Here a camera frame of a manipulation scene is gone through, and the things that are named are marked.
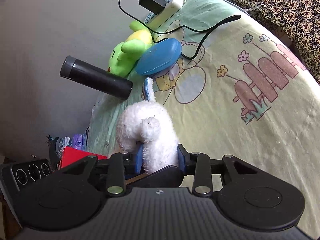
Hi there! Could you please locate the white power strip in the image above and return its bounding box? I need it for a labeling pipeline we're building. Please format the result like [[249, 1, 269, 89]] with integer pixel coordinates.
[[144, 0, 184, 30]]

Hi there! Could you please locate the black thermos bottle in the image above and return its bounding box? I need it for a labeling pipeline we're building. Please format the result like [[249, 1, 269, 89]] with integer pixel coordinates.
[[60, 56, 133, 100]]

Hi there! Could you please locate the purple tissue pack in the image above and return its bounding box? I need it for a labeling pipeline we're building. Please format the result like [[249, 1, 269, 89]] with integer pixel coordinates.
[[71, 134, 83, 150]]

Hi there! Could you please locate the white bunny plush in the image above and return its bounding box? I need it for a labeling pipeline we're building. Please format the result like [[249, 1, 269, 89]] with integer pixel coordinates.
[[116, 77, 179, 174]]

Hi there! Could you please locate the red cardboard box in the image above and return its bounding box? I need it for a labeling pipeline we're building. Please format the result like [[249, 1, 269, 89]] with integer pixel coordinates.
[[60, 146, 107, 168]]

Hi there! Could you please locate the black charger cable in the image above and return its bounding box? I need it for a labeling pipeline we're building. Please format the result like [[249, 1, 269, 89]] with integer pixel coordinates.
[[118, 0, 242, 61]]

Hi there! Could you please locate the green frog plush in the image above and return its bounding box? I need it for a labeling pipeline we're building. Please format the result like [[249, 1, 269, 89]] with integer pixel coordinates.
[[107, 21, 152, 77]]

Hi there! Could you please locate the blue glasses case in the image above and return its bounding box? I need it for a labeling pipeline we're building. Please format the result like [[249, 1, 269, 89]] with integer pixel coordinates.
[[135, 38, 182, 76]]

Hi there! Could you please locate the black power adapter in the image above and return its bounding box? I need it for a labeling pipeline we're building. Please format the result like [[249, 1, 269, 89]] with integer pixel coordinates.
[[139, 0, 166, 15]]

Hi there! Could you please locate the pile of clothes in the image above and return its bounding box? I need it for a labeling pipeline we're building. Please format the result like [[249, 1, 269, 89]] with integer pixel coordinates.
[[47, 135, 71, 171]]

